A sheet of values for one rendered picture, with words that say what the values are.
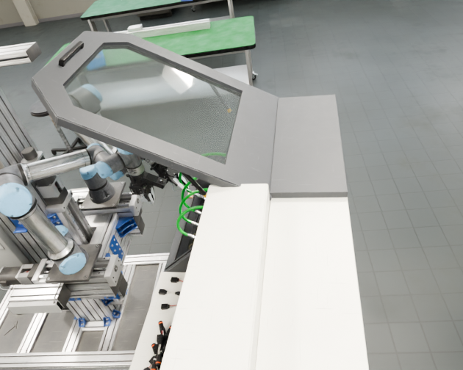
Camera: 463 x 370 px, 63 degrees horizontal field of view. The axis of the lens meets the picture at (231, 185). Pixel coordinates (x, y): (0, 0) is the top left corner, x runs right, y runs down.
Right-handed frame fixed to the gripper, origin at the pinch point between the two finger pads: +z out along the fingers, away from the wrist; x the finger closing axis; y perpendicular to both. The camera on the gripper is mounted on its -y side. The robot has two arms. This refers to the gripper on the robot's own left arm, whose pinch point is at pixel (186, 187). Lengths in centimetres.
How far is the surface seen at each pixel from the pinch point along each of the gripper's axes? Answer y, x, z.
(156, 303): 22, 46, 27
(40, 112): 194, -138, -156
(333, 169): -71, 13, 32
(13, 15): 547, -615, -574
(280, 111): -55, -24, 5
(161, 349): 13, 65, 38
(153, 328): 20, 57, 32
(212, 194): -42, 41, 6
